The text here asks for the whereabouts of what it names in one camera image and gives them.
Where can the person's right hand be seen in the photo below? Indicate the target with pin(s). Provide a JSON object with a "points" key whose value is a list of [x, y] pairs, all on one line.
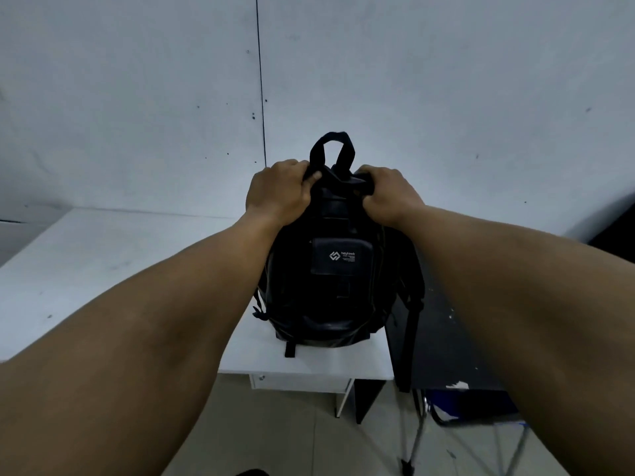
{"points": [[392, 198]]}

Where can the person's left hand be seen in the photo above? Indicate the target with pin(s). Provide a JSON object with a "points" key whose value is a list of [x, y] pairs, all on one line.
{"points": [[275, 195]]}

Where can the person's right fingers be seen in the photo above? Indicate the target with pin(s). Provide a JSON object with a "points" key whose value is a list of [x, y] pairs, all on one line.
{"points": [[369, 173]]}

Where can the person's left thumb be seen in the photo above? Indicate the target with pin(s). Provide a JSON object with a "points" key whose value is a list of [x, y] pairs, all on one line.
{"points": [[310, 181]]}

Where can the black backpack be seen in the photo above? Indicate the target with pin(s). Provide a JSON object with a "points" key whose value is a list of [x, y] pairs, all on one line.
{"points": [[327, 272]]}

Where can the person's right forearm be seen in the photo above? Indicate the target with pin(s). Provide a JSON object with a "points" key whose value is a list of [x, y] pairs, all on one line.
{"points": [[521, 312]]}

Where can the person's left forearm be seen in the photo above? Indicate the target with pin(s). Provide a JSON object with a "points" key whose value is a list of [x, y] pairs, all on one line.
{"points": [[134, 342]]}

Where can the black table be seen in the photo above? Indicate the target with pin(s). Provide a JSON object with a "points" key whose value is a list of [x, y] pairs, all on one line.
{"points": [[441, 342]]}

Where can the white table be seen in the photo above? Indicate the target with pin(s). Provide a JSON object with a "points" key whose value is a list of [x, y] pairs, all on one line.
{"points": [[99, 262]]}

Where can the white paper scrap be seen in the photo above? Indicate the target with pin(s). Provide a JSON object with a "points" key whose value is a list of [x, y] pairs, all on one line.
{"points": [[457, 386]]}

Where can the blue chair with metal legs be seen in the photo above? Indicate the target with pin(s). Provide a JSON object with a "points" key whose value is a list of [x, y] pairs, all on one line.
{"points": [[466, 408]]}

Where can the black shoe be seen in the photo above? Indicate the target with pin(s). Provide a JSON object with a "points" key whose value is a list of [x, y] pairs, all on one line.
{"points": [[253, 473]]}

